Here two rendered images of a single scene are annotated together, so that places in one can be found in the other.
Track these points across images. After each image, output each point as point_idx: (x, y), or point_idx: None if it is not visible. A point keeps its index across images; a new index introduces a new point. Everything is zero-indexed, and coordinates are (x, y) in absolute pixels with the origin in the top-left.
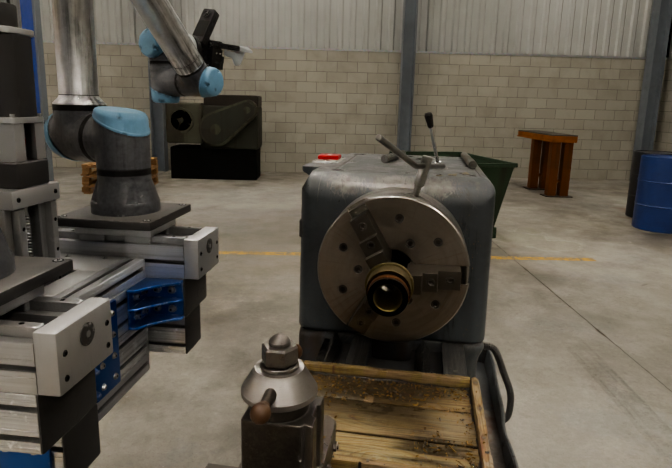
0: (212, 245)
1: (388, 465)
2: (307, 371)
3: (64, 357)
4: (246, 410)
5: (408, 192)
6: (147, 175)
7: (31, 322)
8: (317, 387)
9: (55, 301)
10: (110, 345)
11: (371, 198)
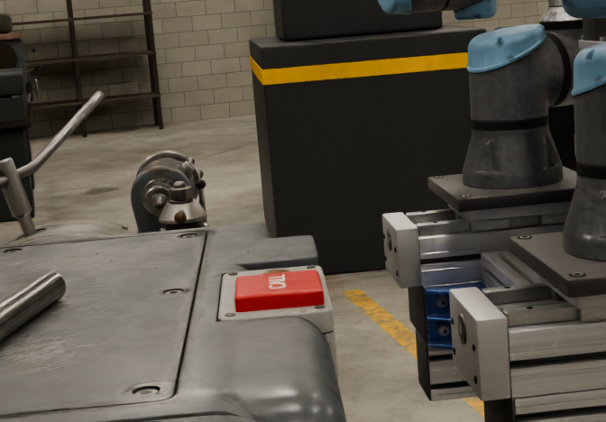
0: (467, 339)
1: None
2: (164, 206)
3: (384, 239)
4: (203, 225)
5: (41, 233)
6: (578, 176)
7: (417, 213)
8: (159, 218)
9: (439, 221)
10: (398, 277)
11: (114, 222)
